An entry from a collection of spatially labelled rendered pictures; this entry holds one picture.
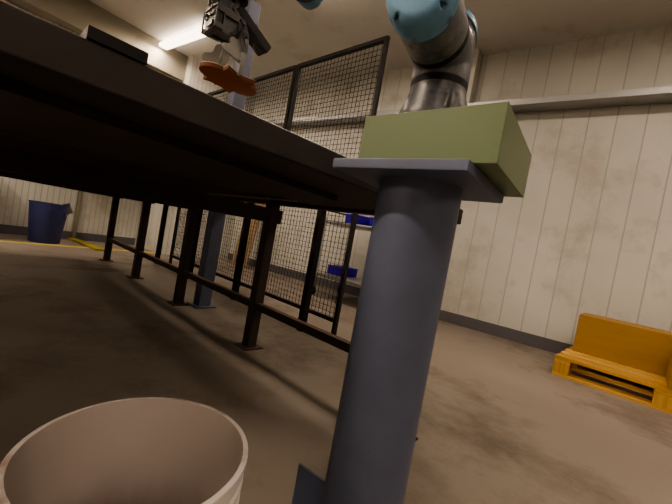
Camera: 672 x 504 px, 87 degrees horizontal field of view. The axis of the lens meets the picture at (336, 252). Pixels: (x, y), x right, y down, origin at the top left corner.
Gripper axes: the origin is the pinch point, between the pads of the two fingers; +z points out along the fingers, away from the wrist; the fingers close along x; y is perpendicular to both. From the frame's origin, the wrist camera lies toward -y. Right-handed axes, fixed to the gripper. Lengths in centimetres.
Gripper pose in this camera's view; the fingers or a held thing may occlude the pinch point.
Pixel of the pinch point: (229, 79)
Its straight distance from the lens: 101.6
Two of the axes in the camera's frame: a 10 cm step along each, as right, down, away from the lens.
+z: -1.7, 9.9, 0.4
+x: 7.1, 1.5, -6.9
